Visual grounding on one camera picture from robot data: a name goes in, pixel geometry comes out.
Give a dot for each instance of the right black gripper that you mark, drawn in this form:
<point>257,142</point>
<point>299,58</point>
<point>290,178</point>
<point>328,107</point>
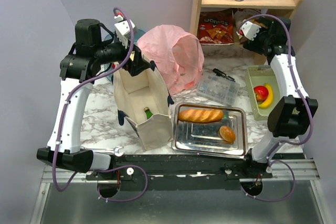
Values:
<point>252,45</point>

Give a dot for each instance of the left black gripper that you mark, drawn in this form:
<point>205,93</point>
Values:
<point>138,63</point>

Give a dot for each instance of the white cassava chips bag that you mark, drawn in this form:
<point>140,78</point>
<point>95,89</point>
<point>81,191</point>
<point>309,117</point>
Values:
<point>244,13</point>

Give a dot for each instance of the beige canvas tote bag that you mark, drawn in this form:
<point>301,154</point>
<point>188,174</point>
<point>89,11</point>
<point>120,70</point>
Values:
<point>133,94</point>

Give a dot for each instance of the pink plastic grocery bag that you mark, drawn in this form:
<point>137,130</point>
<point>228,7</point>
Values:
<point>177,54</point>

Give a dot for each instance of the red apple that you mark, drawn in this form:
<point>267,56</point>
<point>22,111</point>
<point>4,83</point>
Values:
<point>261,93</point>

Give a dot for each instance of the red chips bag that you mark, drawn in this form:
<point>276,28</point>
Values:
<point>216,27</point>

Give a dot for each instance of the yellow banana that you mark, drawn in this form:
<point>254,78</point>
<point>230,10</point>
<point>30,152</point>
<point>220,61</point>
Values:
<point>269,100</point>

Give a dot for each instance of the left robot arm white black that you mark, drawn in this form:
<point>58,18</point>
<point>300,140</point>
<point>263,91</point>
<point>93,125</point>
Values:
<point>78,72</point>

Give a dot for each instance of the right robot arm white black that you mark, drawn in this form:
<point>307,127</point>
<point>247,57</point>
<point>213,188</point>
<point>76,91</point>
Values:
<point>291,120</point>

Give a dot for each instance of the green plastic basket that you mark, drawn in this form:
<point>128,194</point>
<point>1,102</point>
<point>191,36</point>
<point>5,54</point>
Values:
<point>258,75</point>

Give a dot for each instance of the green glass bottle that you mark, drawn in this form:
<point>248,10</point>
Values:
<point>148,113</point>

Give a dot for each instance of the black tool on box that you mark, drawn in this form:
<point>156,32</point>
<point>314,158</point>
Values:
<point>222,74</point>

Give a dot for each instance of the clear plastic screw box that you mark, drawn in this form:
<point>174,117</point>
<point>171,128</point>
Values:
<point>218,89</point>

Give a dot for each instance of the long baguette bread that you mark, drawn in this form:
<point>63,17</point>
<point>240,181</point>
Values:
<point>201,116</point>

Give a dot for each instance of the silver wrench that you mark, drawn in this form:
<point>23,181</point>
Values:
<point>116,151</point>

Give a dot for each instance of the silver metal tray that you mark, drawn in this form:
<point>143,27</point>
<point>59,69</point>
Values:
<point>204,138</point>

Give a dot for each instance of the round bread bun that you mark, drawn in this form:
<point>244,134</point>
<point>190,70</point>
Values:
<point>227,134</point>

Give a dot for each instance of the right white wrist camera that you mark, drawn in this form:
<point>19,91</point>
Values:
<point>249,30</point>

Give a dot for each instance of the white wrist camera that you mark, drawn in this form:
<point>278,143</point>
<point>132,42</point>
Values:
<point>249,30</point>
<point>122,29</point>

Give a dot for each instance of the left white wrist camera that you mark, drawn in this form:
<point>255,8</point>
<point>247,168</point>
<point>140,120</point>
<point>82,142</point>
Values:
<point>122,29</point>

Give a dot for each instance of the black mounting base rail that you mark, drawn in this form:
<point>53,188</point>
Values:
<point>180,172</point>

